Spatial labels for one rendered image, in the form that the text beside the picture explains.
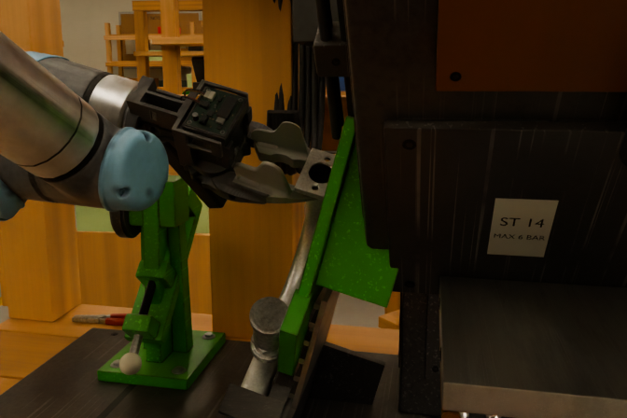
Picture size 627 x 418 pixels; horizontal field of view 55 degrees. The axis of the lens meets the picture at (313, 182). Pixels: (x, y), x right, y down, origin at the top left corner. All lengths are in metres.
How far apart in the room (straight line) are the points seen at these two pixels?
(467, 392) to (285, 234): 0.61
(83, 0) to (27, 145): 11.35
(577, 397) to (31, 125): 0.41
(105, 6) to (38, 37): 10.55
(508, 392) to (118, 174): 0.34
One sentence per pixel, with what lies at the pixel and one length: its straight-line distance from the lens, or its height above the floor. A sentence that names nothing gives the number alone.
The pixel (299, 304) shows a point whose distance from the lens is 0.55.
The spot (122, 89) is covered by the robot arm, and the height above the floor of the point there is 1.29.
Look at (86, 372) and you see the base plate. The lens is 0.93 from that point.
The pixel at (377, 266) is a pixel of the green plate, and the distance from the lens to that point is 0.55.
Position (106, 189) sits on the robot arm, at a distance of 0.54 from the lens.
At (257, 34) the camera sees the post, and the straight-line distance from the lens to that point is 0.92.
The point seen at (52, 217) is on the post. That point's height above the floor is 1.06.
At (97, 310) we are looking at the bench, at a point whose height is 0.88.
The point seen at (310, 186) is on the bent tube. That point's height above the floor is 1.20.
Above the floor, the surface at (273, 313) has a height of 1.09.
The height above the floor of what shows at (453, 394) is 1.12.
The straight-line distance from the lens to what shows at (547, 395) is 0.38.
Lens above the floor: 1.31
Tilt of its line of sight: 10 degrees down
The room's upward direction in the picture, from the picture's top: straight up
